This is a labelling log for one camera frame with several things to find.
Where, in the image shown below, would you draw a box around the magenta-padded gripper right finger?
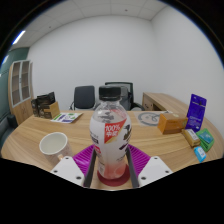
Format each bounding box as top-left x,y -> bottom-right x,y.
124,143 -> 174,189

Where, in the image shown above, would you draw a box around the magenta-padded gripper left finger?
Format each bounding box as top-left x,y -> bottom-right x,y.
49,143 -> 98,189

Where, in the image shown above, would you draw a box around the clear drink bottle black cap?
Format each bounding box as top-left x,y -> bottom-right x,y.
89,85 -> 133,181

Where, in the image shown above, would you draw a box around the white mug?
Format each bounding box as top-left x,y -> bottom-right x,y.
38,131 -> 74,166

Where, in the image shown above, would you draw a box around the flat round red coaster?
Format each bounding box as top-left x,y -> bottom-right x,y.
96,164 -> 132,188

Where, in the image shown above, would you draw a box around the small blue box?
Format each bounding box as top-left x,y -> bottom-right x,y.
193,145 -> 208,163

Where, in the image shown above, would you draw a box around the orange box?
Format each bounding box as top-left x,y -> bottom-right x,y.
157,113 -> 189,135

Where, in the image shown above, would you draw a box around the small yellow box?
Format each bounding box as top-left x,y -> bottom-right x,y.
181,128 -> 202,148

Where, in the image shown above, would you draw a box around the round grey printed mat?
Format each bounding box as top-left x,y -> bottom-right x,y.
137,110 -> 168,127

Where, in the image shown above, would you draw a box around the white green purple leaflet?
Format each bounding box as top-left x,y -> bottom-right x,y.
49,112 -> 84,124

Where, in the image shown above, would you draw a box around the green box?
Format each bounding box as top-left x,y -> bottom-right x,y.
195,128 -> 216,153

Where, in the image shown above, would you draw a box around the brown cardboard carton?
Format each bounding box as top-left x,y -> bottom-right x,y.
39,100 -> 61,120

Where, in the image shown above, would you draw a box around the purple standing package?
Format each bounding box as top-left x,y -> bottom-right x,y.
185,93 -> 208,133

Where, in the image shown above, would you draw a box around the wooden side desk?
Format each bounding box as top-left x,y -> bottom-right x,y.
141,92 -> 191,116

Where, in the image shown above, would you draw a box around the tall dark brown carton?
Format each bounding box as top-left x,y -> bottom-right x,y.
30,98 -> 40,118

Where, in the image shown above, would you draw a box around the black flat carton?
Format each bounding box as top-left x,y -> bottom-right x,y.
36,91 -> 57,108

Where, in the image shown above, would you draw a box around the black armchair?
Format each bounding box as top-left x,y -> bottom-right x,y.
0,114 -> 19,151

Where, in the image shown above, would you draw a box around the dark padded office chair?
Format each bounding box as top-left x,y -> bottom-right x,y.
69,85 -> 97,111

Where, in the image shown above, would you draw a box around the black mesh office chair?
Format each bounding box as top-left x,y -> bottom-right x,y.
104,81 -> 146,112

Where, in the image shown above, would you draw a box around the wooden shelf cabinet glass doors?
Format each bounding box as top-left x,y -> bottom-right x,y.
7,59 -> 34,125

